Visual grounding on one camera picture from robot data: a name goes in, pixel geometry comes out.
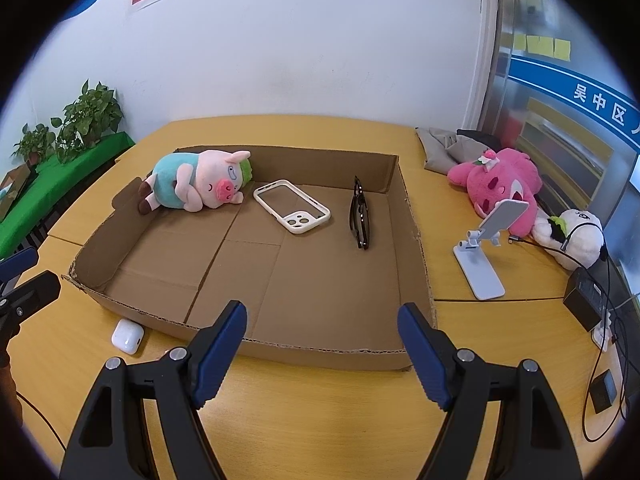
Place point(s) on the white earbuds case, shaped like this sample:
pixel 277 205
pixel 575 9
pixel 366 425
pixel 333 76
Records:
pixel 126 337

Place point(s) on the yellow sticky note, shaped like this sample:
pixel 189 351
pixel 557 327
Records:
pixel 540 46
pixel 562 49
pixel 519 42

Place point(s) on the large green potted plant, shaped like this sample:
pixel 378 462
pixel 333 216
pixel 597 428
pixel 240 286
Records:
pixel 90 115

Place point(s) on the shallow cardboard box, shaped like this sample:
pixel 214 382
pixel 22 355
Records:
pixel 300 285

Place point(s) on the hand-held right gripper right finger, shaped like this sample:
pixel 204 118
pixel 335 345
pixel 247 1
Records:
pixel 425 355

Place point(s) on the pig plush toy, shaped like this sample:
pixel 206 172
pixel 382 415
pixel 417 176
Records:
pixel 200 175

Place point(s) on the small green potted plant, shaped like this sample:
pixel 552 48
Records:
pixel 35 142

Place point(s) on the small black box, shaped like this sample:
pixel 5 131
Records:
pixel 602 392

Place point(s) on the black power adapter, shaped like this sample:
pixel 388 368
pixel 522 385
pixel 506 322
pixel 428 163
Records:
pixel 582 297

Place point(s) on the blue wall sign band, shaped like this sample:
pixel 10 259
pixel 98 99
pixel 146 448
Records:
pixel 550 80

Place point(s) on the pink plush toy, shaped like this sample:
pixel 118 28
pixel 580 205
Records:
pixel 480 180

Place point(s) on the black sunglasses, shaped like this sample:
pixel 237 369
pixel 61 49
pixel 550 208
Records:
pixel 359 215

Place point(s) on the grey cloth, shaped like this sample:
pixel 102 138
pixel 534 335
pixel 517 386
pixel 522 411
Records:
pixel 440 152

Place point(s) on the white plush toy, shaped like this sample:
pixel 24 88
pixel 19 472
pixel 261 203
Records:
pixel 580 245

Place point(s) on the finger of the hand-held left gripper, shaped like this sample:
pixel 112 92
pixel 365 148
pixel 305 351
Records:
pixel 17 265
pixel 35 290

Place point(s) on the black cloth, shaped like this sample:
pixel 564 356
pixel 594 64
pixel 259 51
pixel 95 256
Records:
pixel 480 137

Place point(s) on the white phone case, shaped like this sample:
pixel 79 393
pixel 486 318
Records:
pixel 312 220

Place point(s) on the small brown box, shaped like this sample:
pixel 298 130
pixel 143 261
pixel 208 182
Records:
pixel 15 182

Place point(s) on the white phone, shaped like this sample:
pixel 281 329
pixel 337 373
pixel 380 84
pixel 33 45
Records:
pixel 505 215

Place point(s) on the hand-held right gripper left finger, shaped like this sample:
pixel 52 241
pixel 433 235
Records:
pixel 220 355

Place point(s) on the white phone stand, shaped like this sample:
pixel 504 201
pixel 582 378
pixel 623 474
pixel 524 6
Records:
pixel 480 275

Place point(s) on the white power plug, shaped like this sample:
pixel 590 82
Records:
pixel 605 337

